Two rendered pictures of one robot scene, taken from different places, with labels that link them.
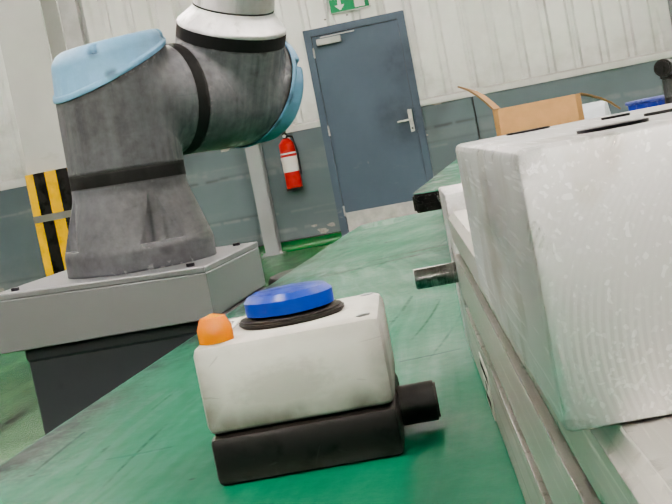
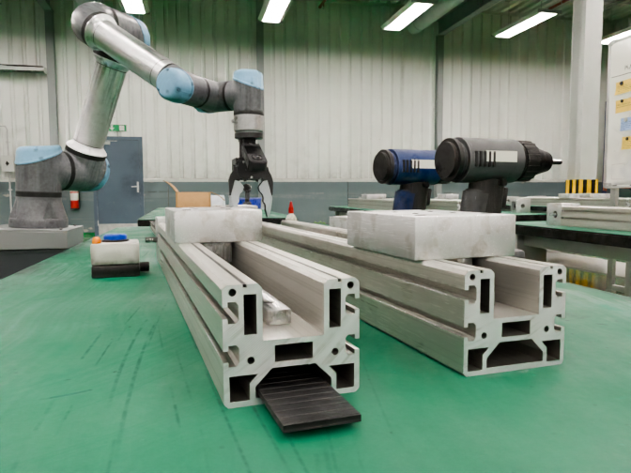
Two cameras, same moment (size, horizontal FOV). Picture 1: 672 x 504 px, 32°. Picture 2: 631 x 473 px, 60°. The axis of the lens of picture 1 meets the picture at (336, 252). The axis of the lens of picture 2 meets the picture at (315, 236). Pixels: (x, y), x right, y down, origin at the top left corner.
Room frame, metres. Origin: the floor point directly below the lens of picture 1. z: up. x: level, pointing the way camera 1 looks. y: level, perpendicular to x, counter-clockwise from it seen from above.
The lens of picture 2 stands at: (-0.51, 0.07, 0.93)
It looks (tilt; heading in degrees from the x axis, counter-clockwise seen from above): 5 degrees down; 337
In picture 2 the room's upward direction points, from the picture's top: straight up
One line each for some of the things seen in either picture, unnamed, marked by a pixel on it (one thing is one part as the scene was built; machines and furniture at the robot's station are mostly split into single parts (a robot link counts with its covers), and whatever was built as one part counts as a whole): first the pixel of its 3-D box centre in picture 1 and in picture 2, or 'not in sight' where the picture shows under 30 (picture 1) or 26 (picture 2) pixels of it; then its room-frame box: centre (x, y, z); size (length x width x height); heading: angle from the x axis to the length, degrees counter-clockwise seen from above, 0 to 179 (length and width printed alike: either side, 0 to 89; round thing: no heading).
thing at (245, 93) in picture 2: not in sight; (247, 93); (0.82, -0.31, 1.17); 0.09 x 0.08 x 0.11; 40
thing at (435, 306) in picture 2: not in sight; (337, 261); (0.22, -0.28, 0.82); 0.80 x 0.10 x 0.09; 176
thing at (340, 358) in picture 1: (323, 376); (120, 256); (0.52, 0.02, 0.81); 0.10 x 0.08 x 0.06; 86
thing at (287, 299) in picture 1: (290, 308); (115, 238); (0.52, 0.02, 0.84); 0.04 x 0.04 x 0.02
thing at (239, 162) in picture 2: not in sight; (248, 158); (0.83, -0.31, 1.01); 0.09 x 0.08 x 0.12; 176
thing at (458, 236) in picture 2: not in sight; (423, 243); (-0.03, -0.26, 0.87); 0.16 x 0.11 x 0.07; 176
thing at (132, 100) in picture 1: (121, 101); (40, 167); (1.20, 0.18, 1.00); 0.13 x 0.12 x 0.14; 130
